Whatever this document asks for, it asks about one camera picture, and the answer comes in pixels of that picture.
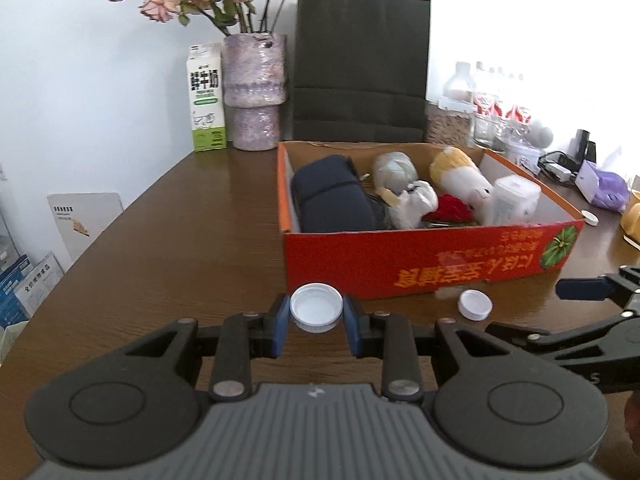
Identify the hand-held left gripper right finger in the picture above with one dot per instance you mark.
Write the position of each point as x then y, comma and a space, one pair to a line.
352, 329

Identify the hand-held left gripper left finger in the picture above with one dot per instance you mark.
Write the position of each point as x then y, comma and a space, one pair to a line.
282, 326

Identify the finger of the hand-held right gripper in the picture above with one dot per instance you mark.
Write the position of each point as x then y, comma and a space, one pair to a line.
580, 288
550, 342

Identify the white ribbed bottle cap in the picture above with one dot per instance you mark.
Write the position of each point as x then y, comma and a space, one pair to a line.
316, 307

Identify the red cardboard box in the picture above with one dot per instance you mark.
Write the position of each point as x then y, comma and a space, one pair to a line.
350, 260

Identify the small white bottle cap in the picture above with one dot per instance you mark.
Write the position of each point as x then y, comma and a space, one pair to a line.
475, 305

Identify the small tan block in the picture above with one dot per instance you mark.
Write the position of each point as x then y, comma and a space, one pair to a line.
389, 195

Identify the white plastic bag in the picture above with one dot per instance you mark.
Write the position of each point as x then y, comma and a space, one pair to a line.
417, 202

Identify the brown wooden desktop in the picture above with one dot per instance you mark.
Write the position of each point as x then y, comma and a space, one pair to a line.
175, 260

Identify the small white round disc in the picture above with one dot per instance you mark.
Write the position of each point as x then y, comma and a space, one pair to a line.
590, 218

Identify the yellow mug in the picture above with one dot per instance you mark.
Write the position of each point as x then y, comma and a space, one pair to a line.
632, 220

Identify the purple tissue pack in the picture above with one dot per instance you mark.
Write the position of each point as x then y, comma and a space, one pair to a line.
605, 190

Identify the blue grey cloth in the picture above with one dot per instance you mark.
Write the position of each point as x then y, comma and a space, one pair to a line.
382, 216

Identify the white power adapter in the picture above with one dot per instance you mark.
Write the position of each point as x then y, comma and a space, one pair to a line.
560, 171

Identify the navy fabric pouch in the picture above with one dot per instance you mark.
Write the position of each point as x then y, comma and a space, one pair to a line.
330, 195

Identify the black charger stand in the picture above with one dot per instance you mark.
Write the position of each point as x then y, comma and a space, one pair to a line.
584, 146

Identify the white patterned box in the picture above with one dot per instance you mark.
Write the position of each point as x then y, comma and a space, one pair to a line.
525, 155

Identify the red fuzzy item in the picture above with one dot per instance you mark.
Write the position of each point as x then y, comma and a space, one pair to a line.
450, 210

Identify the white round speaker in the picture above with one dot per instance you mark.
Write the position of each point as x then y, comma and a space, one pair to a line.
541, 135

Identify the yellow white plush toy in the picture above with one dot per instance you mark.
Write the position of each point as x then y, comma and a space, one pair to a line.
457, 170

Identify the clear drinking glass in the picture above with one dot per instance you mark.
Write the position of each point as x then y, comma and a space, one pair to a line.
487, 135

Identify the pack of water bottles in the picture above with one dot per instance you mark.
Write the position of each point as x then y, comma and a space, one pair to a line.
500, 105

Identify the glass jar of grain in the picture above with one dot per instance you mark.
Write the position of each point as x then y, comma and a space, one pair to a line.
445, 127

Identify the purple textured vase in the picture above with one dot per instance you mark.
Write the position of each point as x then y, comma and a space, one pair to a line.
255, 90

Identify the white green milk carton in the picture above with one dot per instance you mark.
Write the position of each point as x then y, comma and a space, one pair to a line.
206, 100

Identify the white printed pack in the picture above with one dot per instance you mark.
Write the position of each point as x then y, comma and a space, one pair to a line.
40, 285

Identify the black paper bag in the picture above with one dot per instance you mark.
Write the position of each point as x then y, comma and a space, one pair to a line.
360, 60

